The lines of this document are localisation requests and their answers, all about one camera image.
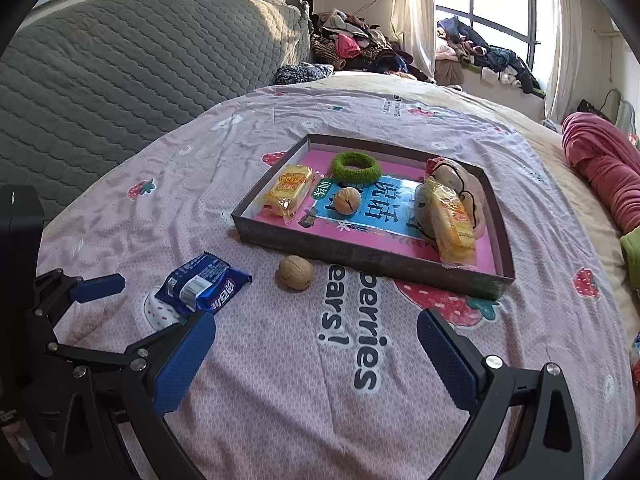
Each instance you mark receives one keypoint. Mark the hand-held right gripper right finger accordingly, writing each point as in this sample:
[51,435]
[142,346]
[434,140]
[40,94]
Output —
[445,365]

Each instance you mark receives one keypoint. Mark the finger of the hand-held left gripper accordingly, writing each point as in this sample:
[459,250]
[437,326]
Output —
[95,354]
[97,287]

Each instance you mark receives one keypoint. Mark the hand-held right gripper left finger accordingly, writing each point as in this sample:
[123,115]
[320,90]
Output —
[185,365]

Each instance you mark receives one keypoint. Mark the blue cookie packet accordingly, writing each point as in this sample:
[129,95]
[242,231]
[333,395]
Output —
[220,285]

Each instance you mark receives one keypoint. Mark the yellow cake packet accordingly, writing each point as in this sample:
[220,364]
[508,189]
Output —
[287,190]
[452,225]

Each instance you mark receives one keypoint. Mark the shallow grey cardboard box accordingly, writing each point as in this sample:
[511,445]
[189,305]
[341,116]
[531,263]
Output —
[350,255]

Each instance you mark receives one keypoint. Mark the beige sheer scrunchie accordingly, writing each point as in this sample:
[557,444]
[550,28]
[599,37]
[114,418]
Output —
[470,185]

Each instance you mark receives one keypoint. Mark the walnut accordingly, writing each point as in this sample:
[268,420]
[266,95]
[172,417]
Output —
[347,201]
[295,272]

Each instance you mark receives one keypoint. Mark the pink strawberry printed blanket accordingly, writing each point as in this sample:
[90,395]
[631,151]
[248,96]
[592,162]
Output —
[300,360]

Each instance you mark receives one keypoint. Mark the red white candy packet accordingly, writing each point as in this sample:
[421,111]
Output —
[431,164]

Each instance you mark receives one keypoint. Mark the grey quilted headboard cover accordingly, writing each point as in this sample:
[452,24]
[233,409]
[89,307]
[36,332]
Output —
[125,85]

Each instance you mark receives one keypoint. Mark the green fleece cloth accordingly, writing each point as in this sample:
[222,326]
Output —
[632,255]

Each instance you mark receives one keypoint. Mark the green fuzzy scrunchie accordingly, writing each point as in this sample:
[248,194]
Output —
[340,170]

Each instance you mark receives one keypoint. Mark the pink fleece blanket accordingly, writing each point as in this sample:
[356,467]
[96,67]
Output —
[600,160]

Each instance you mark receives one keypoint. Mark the dark patterned pillow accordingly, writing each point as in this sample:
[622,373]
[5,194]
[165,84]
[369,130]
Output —
[300,74]

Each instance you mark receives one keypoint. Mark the black bag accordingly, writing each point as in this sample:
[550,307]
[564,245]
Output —
[592,109]

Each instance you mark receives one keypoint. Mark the clothes heap on windowsill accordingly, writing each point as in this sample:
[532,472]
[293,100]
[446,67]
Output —
[490,55]

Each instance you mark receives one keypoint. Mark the pile of mixed clothes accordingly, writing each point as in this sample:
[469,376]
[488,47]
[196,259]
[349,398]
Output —
[355,40]

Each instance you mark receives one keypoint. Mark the white curtain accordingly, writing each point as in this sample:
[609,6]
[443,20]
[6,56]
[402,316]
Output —
[562,35]
[412,10]

